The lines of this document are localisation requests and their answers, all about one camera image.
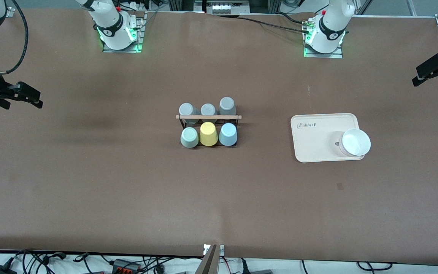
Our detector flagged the pale green cup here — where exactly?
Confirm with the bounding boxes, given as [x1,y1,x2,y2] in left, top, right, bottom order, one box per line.
[180,127,200,149]

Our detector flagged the light blue cup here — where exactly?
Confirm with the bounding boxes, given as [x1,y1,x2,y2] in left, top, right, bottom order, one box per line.
[218,123,238,147]

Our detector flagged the white bowl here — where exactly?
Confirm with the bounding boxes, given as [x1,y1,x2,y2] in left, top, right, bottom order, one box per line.
[339,129,371,157]

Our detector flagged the beige plastic tray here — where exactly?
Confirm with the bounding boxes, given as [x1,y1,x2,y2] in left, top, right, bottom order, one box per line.
[290,113,366,163]

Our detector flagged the yellow cup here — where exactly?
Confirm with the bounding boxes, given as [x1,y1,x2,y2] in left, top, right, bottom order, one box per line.
[199,122,219,147]

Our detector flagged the black power strip orange switches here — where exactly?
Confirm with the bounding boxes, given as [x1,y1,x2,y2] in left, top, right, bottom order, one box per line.
[112,259,142,274]

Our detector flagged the grey terminal block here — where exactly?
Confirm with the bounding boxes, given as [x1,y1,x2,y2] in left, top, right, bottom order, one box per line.
[206,0,251,16]

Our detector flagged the white marker tag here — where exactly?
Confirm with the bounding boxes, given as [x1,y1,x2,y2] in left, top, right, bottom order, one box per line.
[203,244,225,256]

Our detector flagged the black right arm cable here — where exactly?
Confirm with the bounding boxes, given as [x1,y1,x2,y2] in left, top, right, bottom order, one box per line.
[0,0,29,75]

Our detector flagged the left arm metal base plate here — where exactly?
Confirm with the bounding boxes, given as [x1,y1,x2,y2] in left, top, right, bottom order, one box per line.
[303,19,344,59]

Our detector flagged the tangled black cable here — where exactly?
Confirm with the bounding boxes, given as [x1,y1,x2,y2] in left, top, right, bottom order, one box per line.
[14,249,67,274]

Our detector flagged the long black table cable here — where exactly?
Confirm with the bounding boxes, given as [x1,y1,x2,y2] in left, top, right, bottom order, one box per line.
[211,13,313,33]

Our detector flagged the black wire cup rack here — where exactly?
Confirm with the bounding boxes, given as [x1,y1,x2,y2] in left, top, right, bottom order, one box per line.
[176,114,242,148]

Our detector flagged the looped black cable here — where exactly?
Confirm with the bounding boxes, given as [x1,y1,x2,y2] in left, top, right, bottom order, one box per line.
[357,261,394,271]

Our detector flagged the grey metal stand post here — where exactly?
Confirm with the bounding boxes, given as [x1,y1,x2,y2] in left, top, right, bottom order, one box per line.
[194,245,219,274]

